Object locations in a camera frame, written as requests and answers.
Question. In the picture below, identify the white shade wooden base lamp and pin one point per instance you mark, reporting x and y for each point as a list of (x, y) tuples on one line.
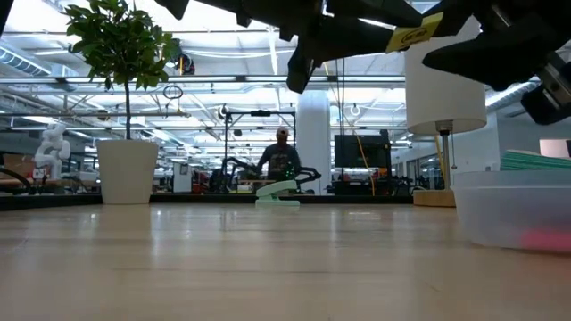
[(446, 98)]

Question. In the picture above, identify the small patterned card pack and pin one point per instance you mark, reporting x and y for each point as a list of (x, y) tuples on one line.
[(535, 161)]

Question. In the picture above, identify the white column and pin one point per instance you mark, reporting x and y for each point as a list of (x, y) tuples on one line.
[(313, 142)]

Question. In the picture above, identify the green plant in white pot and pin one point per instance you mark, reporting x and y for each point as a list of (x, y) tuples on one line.
[(127, 174)]

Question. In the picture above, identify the black aluminium table frame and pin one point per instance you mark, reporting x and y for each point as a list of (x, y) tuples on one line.
[(201, 199)]

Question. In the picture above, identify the person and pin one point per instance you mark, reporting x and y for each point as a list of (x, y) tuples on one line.
[(278, 158)]

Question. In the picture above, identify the mint green stapler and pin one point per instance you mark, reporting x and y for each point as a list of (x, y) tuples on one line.
[(276, 189)]

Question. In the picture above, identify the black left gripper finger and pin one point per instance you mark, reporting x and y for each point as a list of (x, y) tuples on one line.
[(301, 71)]

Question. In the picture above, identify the white humanoid robot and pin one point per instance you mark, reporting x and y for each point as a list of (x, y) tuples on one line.
[(52, 149)]

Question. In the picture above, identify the clear plastic storage box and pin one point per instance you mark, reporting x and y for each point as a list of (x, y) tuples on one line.
[(499, 214)]

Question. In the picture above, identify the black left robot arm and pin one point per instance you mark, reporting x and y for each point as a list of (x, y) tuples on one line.
[(171, 6)]

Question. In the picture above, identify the black cabinet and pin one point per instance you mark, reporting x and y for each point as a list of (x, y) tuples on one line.
[(361, 153)]

